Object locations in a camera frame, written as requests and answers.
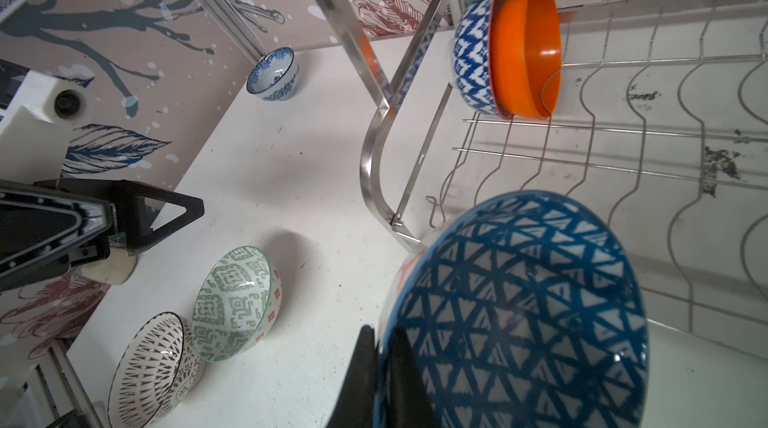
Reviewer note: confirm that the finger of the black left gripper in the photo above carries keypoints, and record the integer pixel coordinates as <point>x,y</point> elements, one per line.
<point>142,215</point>

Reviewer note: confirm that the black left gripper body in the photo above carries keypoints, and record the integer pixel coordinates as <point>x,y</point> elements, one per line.
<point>47,233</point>

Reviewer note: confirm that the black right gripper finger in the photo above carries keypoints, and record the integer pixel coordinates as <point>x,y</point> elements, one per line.
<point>394,395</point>

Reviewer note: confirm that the blue triangle pattern bowl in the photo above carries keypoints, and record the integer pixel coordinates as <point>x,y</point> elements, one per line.
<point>523,312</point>

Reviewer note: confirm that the red patterned bowl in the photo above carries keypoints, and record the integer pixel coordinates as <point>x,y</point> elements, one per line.
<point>470,58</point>

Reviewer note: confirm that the stainless steel dish rack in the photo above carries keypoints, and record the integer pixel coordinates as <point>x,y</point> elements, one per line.
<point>661,127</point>

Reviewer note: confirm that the orange plastic bowl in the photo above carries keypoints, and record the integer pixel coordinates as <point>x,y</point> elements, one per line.
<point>525,58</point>

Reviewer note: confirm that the brown white patterned bowl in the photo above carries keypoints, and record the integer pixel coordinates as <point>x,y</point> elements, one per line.
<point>156,372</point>

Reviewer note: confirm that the blue floral white bowl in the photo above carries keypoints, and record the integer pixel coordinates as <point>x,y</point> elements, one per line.
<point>275,77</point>

